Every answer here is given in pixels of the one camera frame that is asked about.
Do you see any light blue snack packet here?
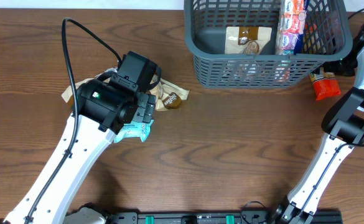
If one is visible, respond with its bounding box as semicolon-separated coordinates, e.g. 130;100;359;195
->
114;119;154;143

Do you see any beige cookie bag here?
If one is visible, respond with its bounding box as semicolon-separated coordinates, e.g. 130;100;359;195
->
149;78;190;111
225;27;272;55
61;67;117;105

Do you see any colourful tissue multipack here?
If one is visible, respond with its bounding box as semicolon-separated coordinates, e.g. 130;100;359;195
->
274;0;309;82

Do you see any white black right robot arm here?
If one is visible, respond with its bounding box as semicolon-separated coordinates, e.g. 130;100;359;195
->
268;25;364;223

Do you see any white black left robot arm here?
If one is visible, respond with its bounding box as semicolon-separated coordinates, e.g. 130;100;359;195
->
0;52;161;224

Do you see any dark grey plastic basket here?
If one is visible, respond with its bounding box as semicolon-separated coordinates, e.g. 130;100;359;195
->
184;0;352;88

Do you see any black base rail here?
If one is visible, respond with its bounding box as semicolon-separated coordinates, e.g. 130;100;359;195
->
62;200;344;224

